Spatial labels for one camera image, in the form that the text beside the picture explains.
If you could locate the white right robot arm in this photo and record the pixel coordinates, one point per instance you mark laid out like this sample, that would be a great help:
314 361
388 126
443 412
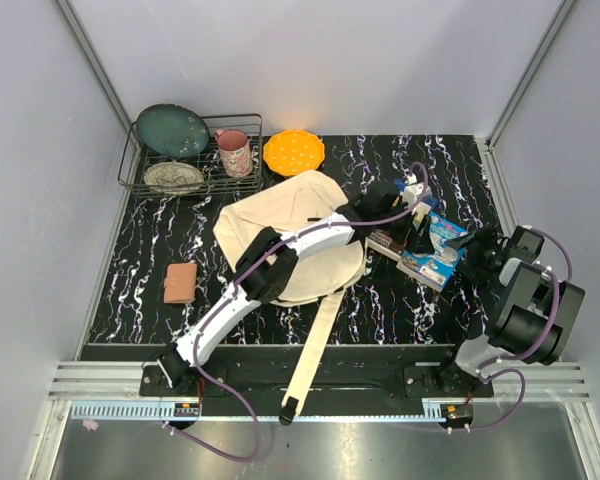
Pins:
538 304

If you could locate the cream canvas backpack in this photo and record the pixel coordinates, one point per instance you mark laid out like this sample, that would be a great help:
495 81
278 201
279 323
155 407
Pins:
292 244

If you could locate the salmon leather wallet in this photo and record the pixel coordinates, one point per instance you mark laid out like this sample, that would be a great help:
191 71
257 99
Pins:
180 283

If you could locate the dark teal plate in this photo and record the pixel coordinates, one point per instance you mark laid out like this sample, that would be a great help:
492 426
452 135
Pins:
172 130

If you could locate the yellow blue picture book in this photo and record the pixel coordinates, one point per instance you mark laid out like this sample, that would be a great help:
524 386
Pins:
383 243

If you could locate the speckled beige plate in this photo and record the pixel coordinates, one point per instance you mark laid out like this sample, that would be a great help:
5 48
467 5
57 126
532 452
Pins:
173 178

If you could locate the pink ghost pattern mug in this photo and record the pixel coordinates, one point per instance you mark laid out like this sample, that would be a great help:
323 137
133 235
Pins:
235 152

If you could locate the blue Animal Farm book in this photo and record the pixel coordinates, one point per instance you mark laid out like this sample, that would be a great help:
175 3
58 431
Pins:
412 192

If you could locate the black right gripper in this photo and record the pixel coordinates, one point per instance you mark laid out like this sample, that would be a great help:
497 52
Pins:
485 237

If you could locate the light blue coin book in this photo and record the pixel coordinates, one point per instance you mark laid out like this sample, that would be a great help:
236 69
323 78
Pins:
437 268

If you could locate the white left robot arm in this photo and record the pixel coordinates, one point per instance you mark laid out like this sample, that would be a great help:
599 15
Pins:
195 347

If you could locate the grey wire dish rack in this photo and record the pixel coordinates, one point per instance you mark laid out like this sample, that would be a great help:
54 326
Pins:
137 158

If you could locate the aluminium front rail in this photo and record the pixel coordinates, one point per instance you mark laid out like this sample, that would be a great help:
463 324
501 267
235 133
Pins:
561 382

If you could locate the yellow polka dot plate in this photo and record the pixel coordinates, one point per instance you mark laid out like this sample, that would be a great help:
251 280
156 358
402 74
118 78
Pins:
292 152

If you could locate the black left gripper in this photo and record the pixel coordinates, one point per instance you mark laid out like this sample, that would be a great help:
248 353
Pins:
421 244

